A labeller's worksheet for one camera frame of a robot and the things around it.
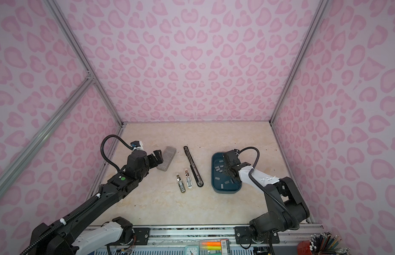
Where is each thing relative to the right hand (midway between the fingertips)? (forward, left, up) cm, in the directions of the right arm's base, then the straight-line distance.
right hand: (229, 168), depth 92 cm
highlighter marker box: (-38, +9, -2) cm, 39 cm away
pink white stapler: (-6, +23, -2) cm, 24 cm away
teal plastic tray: (-8, +5, -4) cm, 10 cm away
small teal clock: (-39, +19, -1) cm, 43 cm away
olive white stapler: (-10, +27, -2) cm, 28 cm away
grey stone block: (+7, +37, +1) cm, 37 cm away
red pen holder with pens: (-36, -33, +9) cm, 49 cm away
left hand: (0, +39, +17) cm, 42 cm away
